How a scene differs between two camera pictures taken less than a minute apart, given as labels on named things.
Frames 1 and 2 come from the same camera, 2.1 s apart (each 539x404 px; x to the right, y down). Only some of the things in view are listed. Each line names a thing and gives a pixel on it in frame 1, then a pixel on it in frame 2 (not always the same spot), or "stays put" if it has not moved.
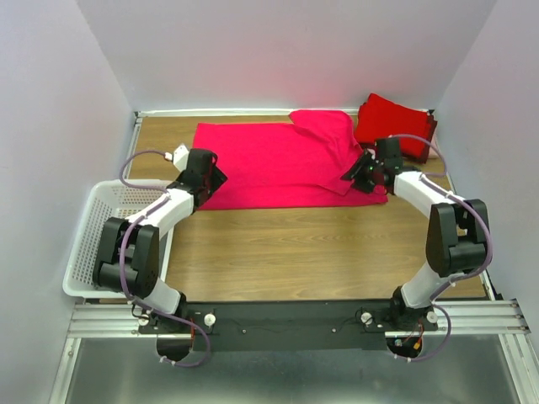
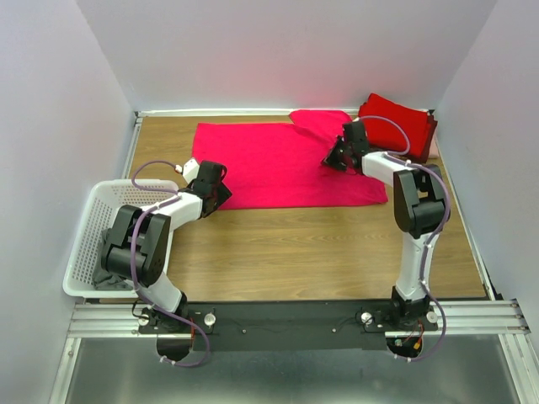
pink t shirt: (285, 164) stays put
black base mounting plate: (289, 326) stays put
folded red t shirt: (381, 118) stays put
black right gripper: (356, 171) to (329, 160)
